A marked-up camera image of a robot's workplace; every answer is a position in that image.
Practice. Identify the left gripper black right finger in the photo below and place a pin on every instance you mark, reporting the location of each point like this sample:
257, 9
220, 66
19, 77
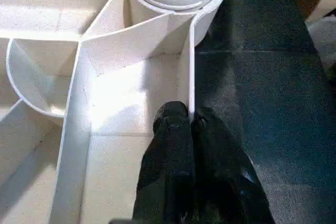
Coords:
225, 179

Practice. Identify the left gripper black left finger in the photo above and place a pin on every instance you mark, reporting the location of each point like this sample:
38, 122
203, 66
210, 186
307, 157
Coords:
168, 169

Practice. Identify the white plastic table top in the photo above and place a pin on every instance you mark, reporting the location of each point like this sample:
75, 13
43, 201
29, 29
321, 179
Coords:
78, 90

